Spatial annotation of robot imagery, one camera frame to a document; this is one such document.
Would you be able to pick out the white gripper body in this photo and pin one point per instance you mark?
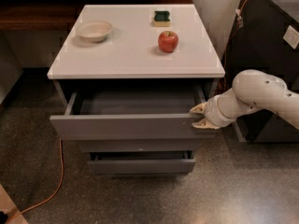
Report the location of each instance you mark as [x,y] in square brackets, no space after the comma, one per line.
[212,113]

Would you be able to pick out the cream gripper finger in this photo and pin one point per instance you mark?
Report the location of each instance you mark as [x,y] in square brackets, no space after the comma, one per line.
[199,109]
[204,124]

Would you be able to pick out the red apple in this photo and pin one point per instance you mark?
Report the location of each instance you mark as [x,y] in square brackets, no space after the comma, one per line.
[168,41]

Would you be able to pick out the grey top drawer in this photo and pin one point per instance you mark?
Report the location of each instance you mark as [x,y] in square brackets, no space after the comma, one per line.
[130,115]

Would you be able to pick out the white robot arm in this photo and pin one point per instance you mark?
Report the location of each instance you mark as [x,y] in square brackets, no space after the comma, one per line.
[251,91]

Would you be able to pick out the grey drawer cabinet white top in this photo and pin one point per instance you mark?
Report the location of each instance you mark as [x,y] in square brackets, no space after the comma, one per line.
[130,58]

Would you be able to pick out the green yellow sponge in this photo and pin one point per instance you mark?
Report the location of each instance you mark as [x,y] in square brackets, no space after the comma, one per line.
[161,18]

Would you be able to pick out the white bowl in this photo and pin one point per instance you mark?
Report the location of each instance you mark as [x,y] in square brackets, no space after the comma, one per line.
[94,31]

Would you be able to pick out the dark wooden shelf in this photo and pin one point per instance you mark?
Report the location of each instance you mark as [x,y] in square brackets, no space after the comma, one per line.
[60,15]

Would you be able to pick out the white wall outlet plate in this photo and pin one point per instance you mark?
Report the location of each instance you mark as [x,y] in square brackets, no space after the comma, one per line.
[291,36]

